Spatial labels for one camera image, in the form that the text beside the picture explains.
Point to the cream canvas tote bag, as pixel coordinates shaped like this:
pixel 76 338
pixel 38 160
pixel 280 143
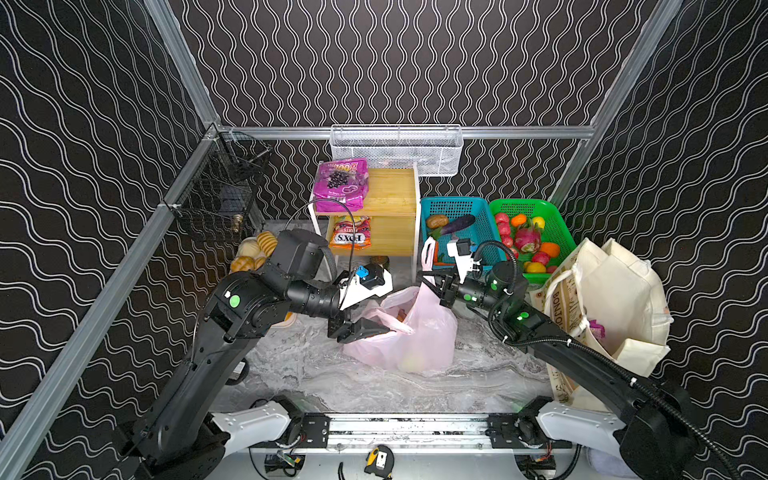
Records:
pixel 608 283

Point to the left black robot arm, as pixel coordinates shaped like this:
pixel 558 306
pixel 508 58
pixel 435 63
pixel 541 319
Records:
pixel 180 437

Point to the teal plastic basket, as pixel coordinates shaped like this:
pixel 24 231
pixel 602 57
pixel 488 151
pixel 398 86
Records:
pixel 475 223

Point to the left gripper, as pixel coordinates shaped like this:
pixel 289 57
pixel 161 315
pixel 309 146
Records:
pixel 343 322

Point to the white wooden two-tier shelf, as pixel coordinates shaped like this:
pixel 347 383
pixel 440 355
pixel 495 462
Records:
pixel 393 206

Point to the purple snack bag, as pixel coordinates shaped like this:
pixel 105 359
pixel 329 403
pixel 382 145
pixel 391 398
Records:
pixel 341 185
pixel 597 329

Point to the white wire wall basket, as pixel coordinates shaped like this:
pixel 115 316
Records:
pixel 434 150

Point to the yellow black tape measure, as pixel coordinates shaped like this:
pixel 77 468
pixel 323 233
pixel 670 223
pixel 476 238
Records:
pixel 380 462

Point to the pink plastic bag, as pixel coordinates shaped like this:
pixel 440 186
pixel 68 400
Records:
pixel 420 333

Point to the black wire wall basket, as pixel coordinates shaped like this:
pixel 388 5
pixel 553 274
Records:
pixel 220 203

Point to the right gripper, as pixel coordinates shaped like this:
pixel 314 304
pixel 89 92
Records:
pixel 448 290

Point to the green plastic basket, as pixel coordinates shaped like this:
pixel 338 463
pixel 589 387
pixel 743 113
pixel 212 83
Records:
pixel 557 242

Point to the pink dragon fruit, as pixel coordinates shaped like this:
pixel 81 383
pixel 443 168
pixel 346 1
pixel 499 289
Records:
pixel 527 239

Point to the brown potato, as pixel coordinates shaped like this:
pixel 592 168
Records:
pixel 437 221

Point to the red Fox's candy bag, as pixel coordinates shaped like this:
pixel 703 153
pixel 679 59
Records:
pixel 351 233

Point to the purple eggplant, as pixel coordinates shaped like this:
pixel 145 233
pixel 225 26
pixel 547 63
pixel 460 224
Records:
pixel 458 224

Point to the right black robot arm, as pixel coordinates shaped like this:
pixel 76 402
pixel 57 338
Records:
pixel 648 423

